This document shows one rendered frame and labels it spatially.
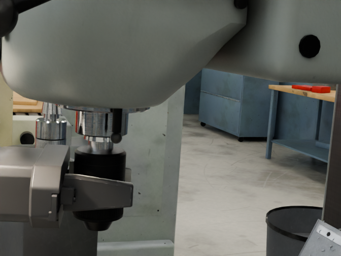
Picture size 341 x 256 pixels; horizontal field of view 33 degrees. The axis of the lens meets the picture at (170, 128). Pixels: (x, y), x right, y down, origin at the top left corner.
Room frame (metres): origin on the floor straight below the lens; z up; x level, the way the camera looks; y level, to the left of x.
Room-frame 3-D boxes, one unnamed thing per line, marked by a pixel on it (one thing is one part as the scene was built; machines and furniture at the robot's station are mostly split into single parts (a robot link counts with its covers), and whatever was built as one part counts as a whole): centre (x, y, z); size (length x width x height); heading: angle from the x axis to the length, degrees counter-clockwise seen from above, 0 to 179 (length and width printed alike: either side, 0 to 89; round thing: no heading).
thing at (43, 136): (0.87, 0.18, 1.19); 0.05 x 0.05 x 0.06
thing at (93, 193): (0.48, 0.06, 1.23); 0.06 x 0.02 x 0.03; 96
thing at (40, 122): (0.87, 0.18, 1.23); 0.05 x 0.05 x 0.01
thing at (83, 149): (0.51, 0.06, 1.26); 0.05 x 0.05 x 0.01
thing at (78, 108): (0.51, 0.06, 1.31); 0.09 x 0.09 x 0.01
